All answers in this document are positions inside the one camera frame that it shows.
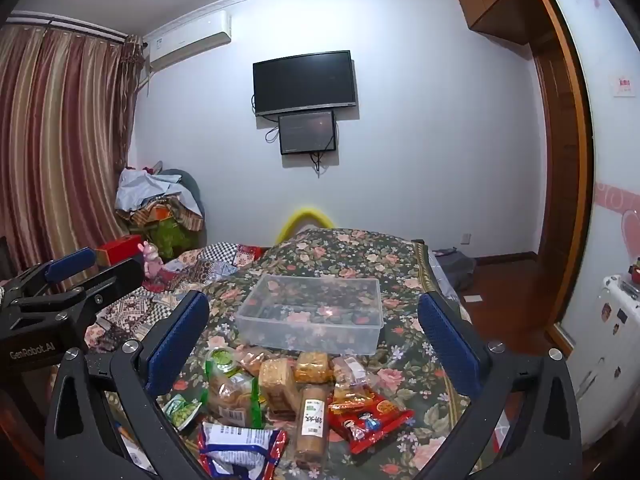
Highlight white curtain rail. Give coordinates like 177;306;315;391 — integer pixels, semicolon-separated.
5;14;130;42

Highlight orange foil snack packet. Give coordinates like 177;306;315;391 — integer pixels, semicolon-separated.
330;389;387;417

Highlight clear plastic storage box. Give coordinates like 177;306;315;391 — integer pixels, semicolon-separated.
235;274;385;356

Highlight patchwork quilt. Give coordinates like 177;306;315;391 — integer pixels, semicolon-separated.
85;241;262;356

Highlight dark green floral blanket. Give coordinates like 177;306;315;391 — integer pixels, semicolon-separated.
165;227;501;480

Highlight red box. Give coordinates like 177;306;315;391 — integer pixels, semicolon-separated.
95;234;146;266

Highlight white air conditioner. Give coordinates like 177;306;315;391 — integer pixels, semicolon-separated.
142;10;234;72

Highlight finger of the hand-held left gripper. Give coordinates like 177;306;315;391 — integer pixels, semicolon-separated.
0;247;98;312
10;256;147;334

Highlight tall biscuit packet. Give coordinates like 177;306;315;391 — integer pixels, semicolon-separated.
294;385;332;470

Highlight toasted bread slice packet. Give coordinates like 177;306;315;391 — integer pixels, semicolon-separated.
257;357;302;422

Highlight yellow hoop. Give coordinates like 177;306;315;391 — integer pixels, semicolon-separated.
274;205;335;243

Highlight green cloth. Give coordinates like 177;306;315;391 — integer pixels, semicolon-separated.
149;216;195;262

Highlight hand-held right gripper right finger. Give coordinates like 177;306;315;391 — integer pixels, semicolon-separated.
417;291;586;480

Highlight clear packet of orange snacks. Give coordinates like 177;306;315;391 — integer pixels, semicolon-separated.
330;355;372;402

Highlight red striped curtain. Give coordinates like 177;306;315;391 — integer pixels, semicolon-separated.
0;22;147;281

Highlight yellow grainy cracker packet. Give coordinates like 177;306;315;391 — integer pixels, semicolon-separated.
294;351;332;385

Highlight grey bag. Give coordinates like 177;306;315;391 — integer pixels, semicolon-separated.
429;247;479;292

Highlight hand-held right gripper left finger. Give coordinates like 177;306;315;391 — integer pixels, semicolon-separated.
45;290;211;480

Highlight small black monitor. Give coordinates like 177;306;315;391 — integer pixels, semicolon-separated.
278;110;337;156

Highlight red cartoon snack packet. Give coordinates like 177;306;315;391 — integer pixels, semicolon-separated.
327;400;417;457

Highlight large black television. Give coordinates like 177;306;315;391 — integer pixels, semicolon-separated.
252;50;357;117

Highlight white door with pink hearts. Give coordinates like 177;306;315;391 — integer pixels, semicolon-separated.
544;0;640;453

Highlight wooden wardrobe frame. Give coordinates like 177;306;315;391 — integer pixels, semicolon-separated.
527;0;597;358

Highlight blue white snack packet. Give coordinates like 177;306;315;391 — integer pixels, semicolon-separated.
196;420;289;480

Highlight pale grey cloth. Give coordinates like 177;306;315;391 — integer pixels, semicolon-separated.
116;166;184;211

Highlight small green pea packet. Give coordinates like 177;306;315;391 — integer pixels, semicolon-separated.
162;392;206;432

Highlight pink plush toy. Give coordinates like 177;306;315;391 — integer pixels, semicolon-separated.
137;241;164;279

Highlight clear bun packet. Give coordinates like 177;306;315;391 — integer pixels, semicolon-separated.
234;345;275;377

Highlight red white door sticker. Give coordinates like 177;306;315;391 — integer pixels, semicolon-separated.
612;74;639;97

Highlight patterned orange cloth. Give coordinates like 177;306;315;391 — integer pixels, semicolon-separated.
117;199;204;235

